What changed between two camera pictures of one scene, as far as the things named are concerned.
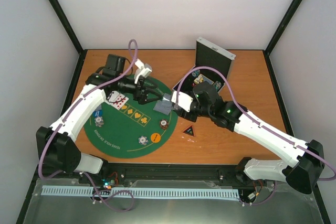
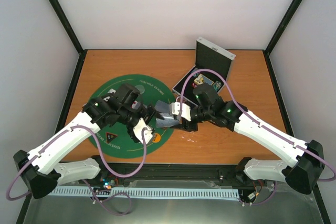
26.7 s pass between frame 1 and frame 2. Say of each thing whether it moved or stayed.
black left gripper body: moved
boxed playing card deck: stayed
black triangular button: moved
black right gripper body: moved
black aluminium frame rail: stayed
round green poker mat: stayed
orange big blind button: stayed
